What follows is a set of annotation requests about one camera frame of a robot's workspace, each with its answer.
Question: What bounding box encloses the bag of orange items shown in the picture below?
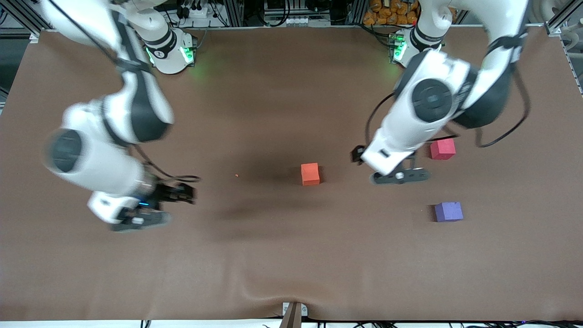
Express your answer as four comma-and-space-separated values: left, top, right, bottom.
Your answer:
363, 0, 419, 26

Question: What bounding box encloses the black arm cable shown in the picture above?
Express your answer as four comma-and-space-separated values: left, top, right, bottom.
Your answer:
365, 27, 532, 149
46, 0, 201, 184

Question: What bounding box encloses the aluminium frame post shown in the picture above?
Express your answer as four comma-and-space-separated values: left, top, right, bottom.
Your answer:
544, 0, 583, 37
0, 0, 42, 38

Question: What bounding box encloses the red foam block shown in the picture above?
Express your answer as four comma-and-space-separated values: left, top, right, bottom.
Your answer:
430, 138, 456, 160

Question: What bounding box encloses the brown table cover cloth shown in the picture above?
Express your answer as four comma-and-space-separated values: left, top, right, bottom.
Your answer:
0, 25, 583, 322

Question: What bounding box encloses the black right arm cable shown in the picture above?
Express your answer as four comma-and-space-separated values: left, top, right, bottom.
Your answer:
46, 0, 201, 184

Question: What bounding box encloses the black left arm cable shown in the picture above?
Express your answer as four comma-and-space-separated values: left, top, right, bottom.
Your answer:
365, 27, 532, 149

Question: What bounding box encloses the silver metal clamp bracket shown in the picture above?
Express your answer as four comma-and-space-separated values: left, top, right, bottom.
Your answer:
282, 302, 308, 318

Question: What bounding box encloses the grey rounded machine part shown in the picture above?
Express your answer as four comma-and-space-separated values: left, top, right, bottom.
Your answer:
528, 0, 563, 23

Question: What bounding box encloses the purple foam block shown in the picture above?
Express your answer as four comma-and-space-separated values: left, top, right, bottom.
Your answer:
434, 202, 464, 223

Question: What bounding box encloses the white power strip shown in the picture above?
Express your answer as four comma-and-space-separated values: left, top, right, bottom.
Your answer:
179, 4, 215, 20

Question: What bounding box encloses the brown wooden bar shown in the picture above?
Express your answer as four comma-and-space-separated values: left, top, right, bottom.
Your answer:
279, 303, 303, 328

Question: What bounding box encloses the orange foam block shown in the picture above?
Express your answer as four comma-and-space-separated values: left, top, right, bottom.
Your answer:
301, 163, 321, 186

